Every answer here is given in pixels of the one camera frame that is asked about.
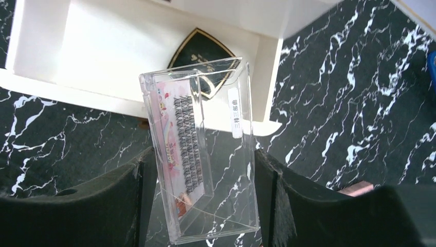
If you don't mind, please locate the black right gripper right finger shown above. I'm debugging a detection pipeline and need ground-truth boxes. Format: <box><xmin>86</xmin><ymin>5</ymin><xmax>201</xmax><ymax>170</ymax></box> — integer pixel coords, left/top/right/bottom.
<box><xmin>254</xmin><ymin>149</ymin><xmax>426</xmax><ymax>246</ymax></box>

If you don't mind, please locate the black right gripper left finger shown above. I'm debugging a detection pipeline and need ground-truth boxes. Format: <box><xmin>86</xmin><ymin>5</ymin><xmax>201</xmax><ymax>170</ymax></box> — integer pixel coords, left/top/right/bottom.
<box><xmin>1</xmin><ymin>147</ymin><xmax>157</xmax><ymax>246</ymax></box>

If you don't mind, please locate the clear eyelash case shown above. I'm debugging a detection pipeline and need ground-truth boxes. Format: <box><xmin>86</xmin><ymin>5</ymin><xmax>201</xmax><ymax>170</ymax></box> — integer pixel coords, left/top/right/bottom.
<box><xmin>139</xmin><ymin>57</ymin><xmax>260</xmax><ymax>244</ymax></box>

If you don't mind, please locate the white drawer organizer box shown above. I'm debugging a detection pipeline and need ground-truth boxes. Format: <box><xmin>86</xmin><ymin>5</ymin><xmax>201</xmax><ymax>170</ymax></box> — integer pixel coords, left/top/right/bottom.
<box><xmin>1</xmin><ymin>1</ymin><xmax>336</xmax><ymax>136</ymax></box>

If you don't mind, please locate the black gold powder compact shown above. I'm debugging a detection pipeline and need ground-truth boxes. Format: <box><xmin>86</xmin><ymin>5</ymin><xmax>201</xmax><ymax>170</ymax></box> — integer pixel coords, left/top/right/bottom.
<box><xmin>167</xmin><ymin>28</ymin><xmax>241</xmax><ymax>100</ymax></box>

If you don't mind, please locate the blue stapler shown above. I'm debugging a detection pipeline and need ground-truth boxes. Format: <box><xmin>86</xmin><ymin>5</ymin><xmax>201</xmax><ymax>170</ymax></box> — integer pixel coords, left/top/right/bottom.
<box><xmin>427</xmin><ymin>51</ymin><xmax>436</xmax><ymax>92</ymax></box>

